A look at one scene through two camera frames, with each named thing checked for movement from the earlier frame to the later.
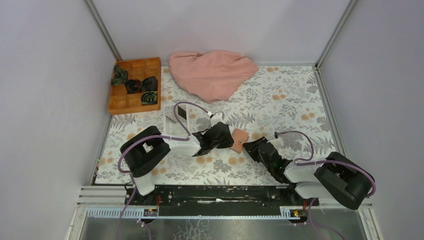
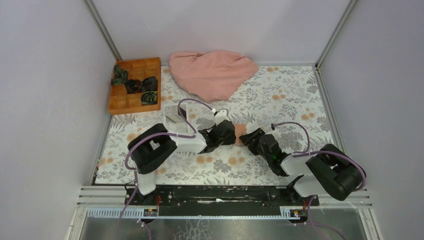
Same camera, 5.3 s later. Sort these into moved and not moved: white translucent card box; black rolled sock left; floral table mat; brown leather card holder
Moved: brown leather card holder
Not moved: black rolled sock left; floral table mat; white translucent card box
